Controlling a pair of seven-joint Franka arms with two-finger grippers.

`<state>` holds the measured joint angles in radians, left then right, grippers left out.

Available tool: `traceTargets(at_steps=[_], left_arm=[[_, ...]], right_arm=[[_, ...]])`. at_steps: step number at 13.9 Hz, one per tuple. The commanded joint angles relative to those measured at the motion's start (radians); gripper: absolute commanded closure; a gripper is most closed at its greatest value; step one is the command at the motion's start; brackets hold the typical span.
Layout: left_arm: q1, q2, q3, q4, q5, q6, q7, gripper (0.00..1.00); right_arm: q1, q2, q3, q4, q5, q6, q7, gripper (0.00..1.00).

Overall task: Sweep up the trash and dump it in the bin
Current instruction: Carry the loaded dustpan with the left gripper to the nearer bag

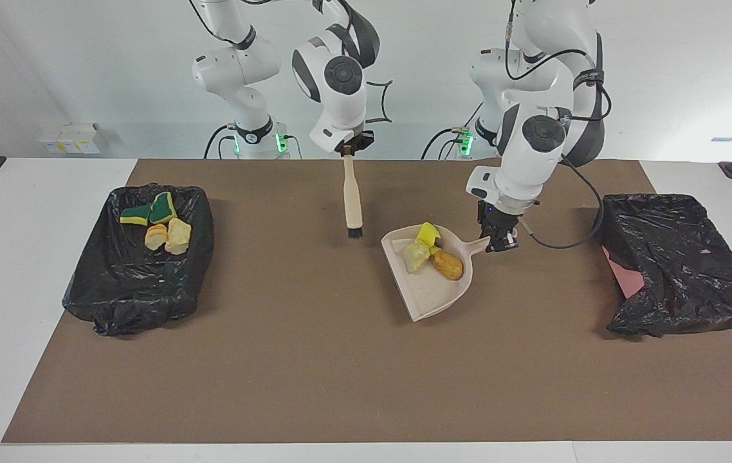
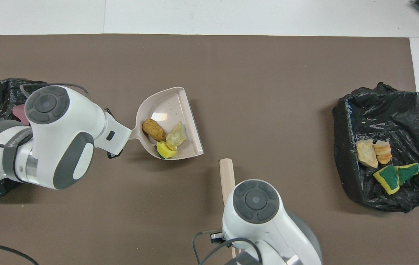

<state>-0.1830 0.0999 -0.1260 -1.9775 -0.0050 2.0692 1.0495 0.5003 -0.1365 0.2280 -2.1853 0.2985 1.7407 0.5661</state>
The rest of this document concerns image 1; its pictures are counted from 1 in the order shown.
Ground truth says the beige hand brush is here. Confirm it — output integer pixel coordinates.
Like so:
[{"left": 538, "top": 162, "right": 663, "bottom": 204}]
[{"left": 343, "top": 147, "right": 365, "bottom": 239}]

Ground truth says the brown sponge nugget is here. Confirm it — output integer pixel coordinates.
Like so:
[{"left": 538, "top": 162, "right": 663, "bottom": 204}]
[{"left": 432, "top": 250, "right": 464, "bottom": 281}]

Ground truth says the beige plastic dustpan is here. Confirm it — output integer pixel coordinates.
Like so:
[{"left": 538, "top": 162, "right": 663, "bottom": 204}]
[{"left": 381, "top": 224, "right": 491, "bottom": 322}]

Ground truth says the pale yellow sponge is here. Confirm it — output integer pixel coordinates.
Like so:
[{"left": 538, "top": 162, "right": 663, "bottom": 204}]
[{"left": 403, "top": 241, "right": 432, "bottom": 273}]

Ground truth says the pale yellow sponge lump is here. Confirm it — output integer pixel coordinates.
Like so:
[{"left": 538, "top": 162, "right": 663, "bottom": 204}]
[{"left": 165, "top": 217, "right": 192, "bottom": 255}]

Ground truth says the yellow green sponge chunk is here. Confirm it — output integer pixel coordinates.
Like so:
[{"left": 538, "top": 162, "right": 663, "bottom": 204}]
[{"left": 149, "top": 192, "right": 178, "bottom": 224}]

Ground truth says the yellow green sponge wedge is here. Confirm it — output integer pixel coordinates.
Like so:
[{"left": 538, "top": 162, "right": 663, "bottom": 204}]
[{"left": 120, "top": 203, "right": 151, "bottom": 227}]

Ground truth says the black bag lined pink bin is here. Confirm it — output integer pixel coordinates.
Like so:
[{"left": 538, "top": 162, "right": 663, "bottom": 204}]
[{"left": 591, "top": 193, "right": 732, "bottom": 338}]

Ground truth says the brown table mat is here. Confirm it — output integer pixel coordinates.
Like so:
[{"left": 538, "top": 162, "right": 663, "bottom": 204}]
[{"left": 1, "top": 159, "right": 732, "bottom": 444}]

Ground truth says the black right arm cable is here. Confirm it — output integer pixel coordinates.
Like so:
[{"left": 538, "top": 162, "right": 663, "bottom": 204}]
[{"left": 187, "top": 0, "right": 394, "bottom": 124}]

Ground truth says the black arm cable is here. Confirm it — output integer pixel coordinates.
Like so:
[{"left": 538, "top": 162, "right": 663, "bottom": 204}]
[
  {"left": 504, "top": 0, "right": 613, "bottom": 250},
  {"left": 187, "top": 0, "right": 394, "bottom": 124}
]

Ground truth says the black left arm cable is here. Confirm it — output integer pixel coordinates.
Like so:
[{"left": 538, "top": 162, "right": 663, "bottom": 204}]
[{"left": 504, "top": 0, "right": 613, "bottom": 250}]

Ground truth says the white wall socket box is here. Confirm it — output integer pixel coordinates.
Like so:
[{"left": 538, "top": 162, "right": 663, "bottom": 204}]
[{"left": 39, "top": 122, "right": 102, "bottom": 155}]

